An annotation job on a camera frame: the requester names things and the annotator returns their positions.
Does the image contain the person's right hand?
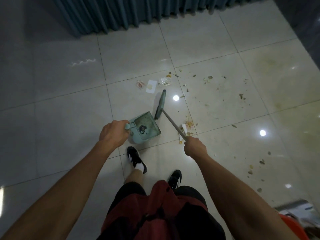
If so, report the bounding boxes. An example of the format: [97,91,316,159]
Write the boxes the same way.
[184,136,208,159]

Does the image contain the person's left hand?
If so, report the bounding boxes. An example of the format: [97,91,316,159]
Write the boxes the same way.
[99,119,131,149]

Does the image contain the teal plastic dustpan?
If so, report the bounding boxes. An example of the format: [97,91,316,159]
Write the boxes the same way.
[124,111,162,144]

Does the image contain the teal broom with grey handle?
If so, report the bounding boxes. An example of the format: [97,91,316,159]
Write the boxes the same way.
[154,89,188,142]

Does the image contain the person's right forearm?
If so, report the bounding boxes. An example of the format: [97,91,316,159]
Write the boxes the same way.
[191,153,300,240]

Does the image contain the person's left forearm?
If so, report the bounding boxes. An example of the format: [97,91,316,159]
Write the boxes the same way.
[0,141,118,240]

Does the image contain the white paper strip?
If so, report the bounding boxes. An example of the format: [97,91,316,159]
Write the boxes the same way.
[179,124,188,144]

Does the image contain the person's left black shoe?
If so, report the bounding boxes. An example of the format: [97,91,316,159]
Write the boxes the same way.
[127,146,147,174]

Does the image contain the person's black shoe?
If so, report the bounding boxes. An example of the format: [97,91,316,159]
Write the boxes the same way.
[127,146,147,174]
[167,169,182,190]

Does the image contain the person's right black shoe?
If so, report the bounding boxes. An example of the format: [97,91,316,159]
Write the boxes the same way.
[167,169,182,190]

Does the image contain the white paper card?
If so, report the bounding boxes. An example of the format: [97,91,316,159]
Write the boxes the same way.
[146,80,158,94]

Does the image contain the person's left leg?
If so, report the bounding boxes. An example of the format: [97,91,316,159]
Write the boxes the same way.
[124,168,144,188]

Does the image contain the person's red shirt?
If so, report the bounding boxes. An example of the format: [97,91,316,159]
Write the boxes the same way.
[101,180,209,240]

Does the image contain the scattered food scraps and shells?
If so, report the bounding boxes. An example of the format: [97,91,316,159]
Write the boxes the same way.
[166,69,273,193]

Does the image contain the person's black shorts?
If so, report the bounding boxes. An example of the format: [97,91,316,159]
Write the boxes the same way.
[97,182,227,240]

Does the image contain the teal pleated curtain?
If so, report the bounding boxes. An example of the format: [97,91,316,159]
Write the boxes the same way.
[51,0,275,38]

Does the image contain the grey and white box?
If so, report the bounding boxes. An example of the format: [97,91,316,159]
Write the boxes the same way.
[274,199,318,219]

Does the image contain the orange plastic bin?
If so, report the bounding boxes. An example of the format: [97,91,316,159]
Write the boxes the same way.
[278,213,311,240]

